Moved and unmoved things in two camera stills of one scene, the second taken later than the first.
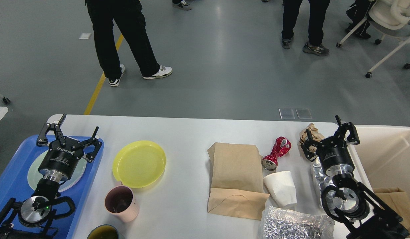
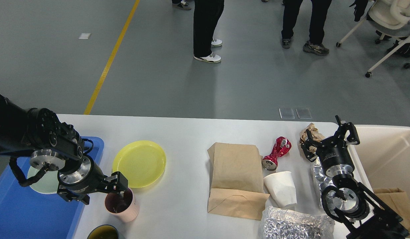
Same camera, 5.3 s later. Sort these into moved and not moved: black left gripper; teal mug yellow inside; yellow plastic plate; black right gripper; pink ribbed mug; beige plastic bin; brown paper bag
Moved: black left gripper
Not moved: pink ribbed mug; black right gripper; teal mug yellow inside; brown paper bag; beige plastic bin; yellow plastic plate
